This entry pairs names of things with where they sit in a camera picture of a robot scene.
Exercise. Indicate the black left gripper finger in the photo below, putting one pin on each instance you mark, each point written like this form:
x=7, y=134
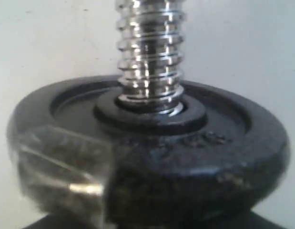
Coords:
x=73, y=220

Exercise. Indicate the chrome threaded dumbbell bar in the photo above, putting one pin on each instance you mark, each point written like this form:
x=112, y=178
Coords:
x=150, y=43

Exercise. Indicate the black weight plate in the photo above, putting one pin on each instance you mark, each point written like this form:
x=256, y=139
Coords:
x=76, y=150

